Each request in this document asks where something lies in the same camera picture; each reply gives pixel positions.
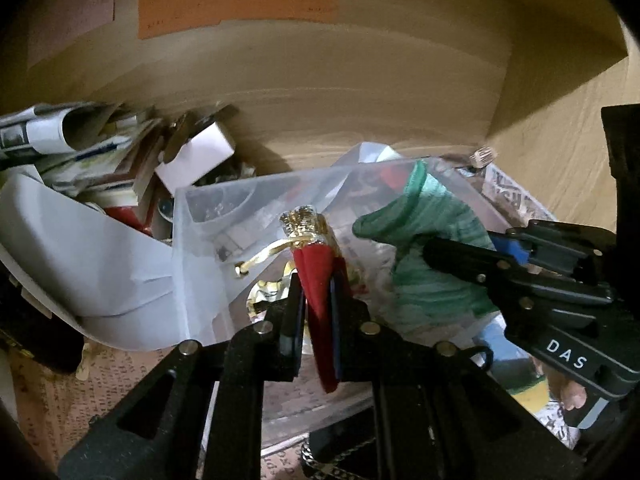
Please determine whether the dark object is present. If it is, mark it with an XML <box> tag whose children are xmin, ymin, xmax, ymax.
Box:
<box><xmin>0</xmin><ymin>265</ymin><xmax>86</xmax><ymax>375</ymax></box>

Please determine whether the pile of papers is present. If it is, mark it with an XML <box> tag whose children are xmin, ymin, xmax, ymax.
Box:
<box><xmin>0</xmin><ymin>102</ymin><xmax>168</xmax><ymax>221</ymax></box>

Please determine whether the large white sheet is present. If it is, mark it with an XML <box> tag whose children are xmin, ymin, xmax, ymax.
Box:
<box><xmin>0</xmin><ymin>167</ymin><xmax>182</xmax><ymax>352</ymax></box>

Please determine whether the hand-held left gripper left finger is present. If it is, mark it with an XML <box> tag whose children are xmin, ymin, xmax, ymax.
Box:
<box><xmin>57</xmin><ymin>272</ymin><xmax>307</xmax><ymax>480</ymax></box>

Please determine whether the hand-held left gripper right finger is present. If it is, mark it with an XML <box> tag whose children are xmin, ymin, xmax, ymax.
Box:
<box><xmin>327</xmin><ymin>260</ymin><xmax>588</xmax><ymax>480</ymax></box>

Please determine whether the red velvet ornament gold cap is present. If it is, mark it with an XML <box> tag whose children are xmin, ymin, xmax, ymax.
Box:
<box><xmin>235</xmin><ymin>204</ymin><xmax>346</xmax><ymax>395</ymax></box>

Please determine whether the clear plastic container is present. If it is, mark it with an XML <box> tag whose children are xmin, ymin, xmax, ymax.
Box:
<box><xmin>172</xmin><ymin>142</ymin><xmax>506</xmax><ymax>431</ymax></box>

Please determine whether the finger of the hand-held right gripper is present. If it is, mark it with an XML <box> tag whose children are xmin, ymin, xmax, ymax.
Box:
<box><xmin>422</xmin><ymin>237</ymin><xmax>540</xmax><ymax>312</ymax></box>
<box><xmin>487</xmin><ymin>221</ymin><xmax>617</xmax><ymax>282</ymax></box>

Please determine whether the small white box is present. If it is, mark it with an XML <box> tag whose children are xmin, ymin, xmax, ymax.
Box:
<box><xmin>155</xmin><ymin>122</ymin><xmax>236</xmax><ymax>196</ymax></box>

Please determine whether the printed newspaper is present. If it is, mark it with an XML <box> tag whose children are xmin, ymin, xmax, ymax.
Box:
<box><xmin>480</xmin><ymin>160</ymin><xmax>561</xmax><ymax>233</ymax></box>

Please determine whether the colourful printed card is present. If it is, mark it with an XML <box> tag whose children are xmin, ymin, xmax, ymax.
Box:
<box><xmin>470</xmin><ymin>317</ymin><xmax>551</xmax><ymax>413</ymax></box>

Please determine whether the green cloth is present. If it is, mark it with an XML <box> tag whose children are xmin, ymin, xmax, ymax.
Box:
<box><xmin>351</xmin><ymin>160</ymin><xmax>506</xmax><ymax>333</ymax></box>

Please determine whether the person's right hand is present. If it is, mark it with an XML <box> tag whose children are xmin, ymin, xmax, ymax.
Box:
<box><xmin>542</xmin><ymin>360</ymin><xmax>590</xmax><ymax>412</ymax></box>

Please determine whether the pink paper label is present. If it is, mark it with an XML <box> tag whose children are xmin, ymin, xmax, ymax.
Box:
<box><xmin>27</xmin><ymin>0</ymin><xmax>117</xmax><ymax>70</ymax></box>

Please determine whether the orange paper label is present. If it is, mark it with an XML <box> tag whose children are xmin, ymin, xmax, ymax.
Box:
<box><xmin>137</xmin><ymin>0</ymin><xmax>341</xmax><ymax>40</ymax></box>

